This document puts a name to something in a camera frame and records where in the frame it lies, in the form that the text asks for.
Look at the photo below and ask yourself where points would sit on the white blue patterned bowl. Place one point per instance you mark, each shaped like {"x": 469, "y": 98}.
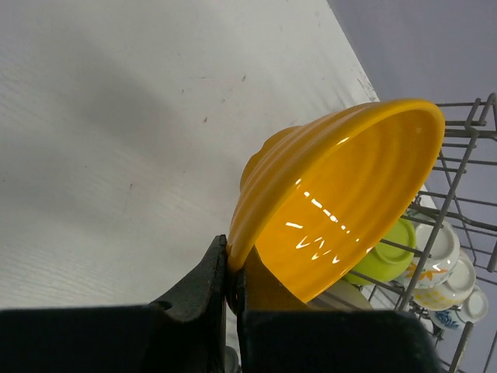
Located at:
{"x": 473, "y": 309}

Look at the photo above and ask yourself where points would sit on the orange ribbed bowl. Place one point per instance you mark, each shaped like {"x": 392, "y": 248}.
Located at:
{"x": 317, "y": 196}

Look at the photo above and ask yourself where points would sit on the white yellow dotted bowl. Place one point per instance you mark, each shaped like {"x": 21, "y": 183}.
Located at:
{"x": 453, "y": 291}

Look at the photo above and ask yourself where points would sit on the white floral leaf bowl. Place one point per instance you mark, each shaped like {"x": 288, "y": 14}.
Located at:
{"x": 441, "y": 260}

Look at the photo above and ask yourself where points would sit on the beige bowl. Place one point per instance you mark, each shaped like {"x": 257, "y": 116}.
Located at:
{"x": 341, "y": 296}

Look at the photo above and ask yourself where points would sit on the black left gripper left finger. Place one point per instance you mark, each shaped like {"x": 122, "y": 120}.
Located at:
{"x": 182, "y": 330}

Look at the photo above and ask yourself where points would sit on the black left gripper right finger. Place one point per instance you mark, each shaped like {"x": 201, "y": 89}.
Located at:
{"x": 279, "y": 333}

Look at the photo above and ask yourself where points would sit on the lime green bowl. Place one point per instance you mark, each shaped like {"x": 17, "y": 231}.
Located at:
{"x": 387, "y": 261}

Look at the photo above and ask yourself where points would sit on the grey wire dish rack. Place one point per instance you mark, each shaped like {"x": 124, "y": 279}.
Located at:
{"x": 462, "y": 191}

